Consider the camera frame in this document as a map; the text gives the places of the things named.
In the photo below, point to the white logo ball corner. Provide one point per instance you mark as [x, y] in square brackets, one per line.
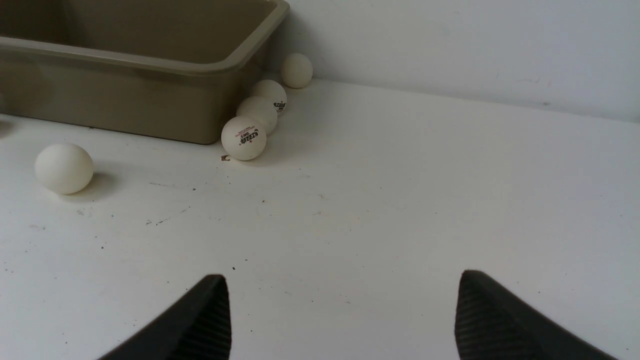
[243, 138]

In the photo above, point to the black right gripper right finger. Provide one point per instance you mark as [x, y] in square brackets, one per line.
[492, 323]

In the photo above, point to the beige plastic bin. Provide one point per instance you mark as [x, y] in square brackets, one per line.
[170, 69]

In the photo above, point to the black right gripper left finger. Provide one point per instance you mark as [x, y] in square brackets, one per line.
[197, 327]

